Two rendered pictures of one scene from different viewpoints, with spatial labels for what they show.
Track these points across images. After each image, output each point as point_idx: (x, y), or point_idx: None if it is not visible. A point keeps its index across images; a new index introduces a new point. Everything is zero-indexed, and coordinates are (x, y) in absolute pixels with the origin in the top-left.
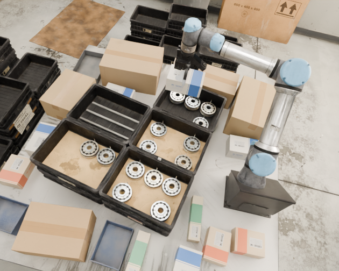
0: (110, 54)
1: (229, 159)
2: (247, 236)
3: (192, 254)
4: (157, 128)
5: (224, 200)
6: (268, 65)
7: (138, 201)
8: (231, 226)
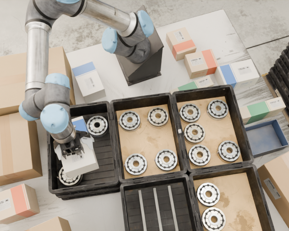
0: None
1: (107, 90)
2: (178, 43)
3: (224, 73)
4: None
5: (155, 76)
6: (43, 30)
7: (223, 134)
8: (173, 62)
